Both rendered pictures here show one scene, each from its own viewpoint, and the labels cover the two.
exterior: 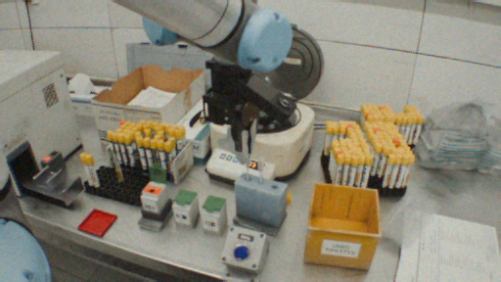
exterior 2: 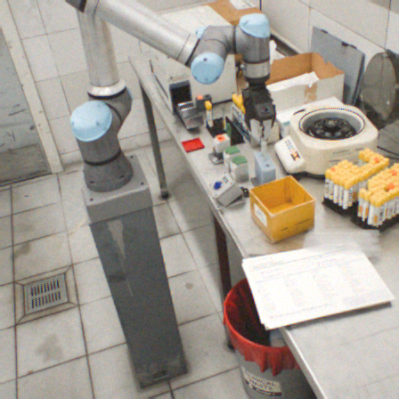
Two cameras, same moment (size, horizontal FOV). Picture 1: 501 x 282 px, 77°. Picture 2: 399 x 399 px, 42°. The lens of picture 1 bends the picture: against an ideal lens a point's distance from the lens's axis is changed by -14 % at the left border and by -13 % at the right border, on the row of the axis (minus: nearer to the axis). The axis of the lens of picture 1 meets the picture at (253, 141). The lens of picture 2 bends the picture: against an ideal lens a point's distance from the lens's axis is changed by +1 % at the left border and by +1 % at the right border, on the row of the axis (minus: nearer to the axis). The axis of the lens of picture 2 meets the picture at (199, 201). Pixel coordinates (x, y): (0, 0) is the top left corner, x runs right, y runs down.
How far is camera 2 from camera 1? 1.11 m
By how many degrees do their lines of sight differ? 49
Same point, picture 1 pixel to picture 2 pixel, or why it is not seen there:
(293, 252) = not seen: hidden behind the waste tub
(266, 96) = (256, 101)
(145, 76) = (313, 61)
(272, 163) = (304, 158)
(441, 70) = not seen: outside the picture
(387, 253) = (297, 246)
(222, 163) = (282, 145)
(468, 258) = (331, 286)
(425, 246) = (319, 258)
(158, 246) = (204, 169)
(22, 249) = (101, 115)
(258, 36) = (193, 67)
